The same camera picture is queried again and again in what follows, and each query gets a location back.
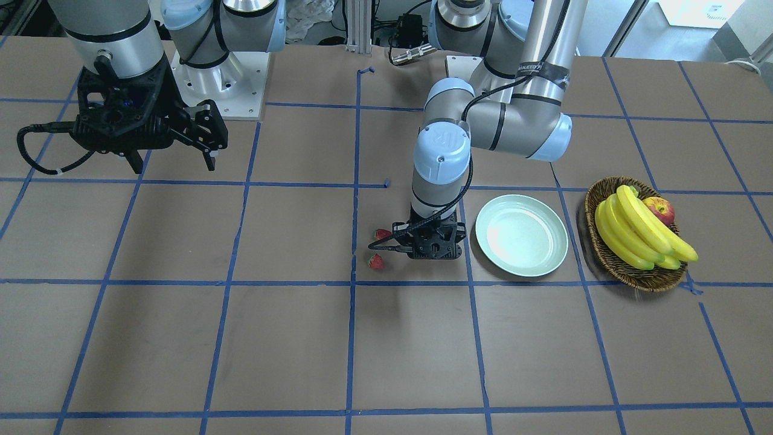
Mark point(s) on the light green plate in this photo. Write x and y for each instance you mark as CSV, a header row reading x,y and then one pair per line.
x,y
521,235

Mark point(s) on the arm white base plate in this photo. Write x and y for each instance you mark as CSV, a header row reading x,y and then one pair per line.
x,y
461,67
237,85

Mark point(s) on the aluminium frame post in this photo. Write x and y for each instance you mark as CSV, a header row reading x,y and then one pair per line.
x,y
359,26

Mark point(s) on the brown wicker basket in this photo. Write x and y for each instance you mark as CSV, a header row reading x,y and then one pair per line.
x,y
656,280

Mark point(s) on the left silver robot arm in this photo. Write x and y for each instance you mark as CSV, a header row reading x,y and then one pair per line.
x,y
511,103

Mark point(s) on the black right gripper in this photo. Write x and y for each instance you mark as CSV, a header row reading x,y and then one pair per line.
x,y
171,104

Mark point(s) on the red strawberry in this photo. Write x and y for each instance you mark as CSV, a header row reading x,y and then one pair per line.
x,y
381,234
376,262

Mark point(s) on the yellow banana bunch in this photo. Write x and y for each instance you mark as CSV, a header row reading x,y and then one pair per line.
x,y
636,236

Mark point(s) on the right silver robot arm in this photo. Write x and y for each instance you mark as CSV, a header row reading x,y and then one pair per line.
x,y
204,34

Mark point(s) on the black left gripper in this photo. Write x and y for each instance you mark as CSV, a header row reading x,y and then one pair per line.
x,y
460,232

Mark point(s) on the red yellow apple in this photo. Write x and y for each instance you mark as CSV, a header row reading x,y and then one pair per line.
x,y
659,210

